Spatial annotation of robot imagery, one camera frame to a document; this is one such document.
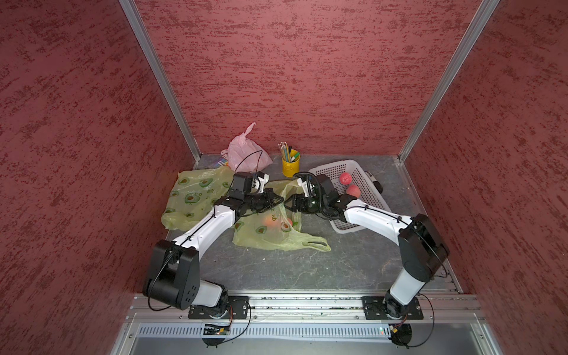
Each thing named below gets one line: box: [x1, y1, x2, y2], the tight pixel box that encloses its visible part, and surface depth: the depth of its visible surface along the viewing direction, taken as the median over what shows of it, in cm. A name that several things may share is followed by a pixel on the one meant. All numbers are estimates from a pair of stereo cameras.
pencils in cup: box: [277, 141, 302, 163], surface depth 108 cm
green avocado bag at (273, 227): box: [232, 178, 332, 252], surface depth 85 cm
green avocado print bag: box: [161, 165, 235, 232], surface depth 102 cm
